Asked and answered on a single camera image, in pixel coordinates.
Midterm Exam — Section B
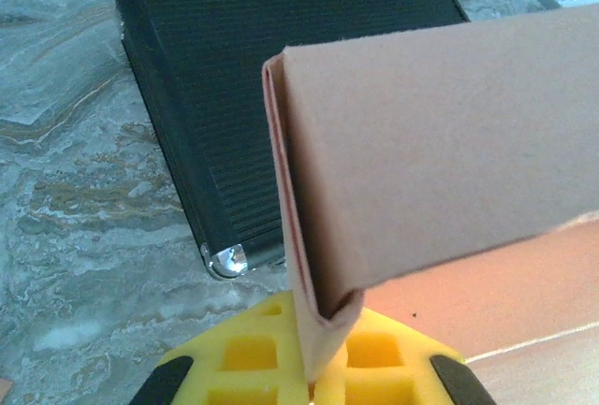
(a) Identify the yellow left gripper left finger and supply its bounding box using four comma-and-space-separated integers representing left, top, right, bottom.
134, 289, 314, 405

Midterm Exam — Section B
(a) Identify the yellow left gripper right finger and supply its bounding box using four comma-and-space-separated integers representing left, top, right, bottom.
311, 306, 493, 405

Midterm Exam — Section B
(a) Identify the black ribbed carrying case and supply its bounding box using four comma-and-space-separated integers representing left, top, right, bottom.
114, 0, 472, 281

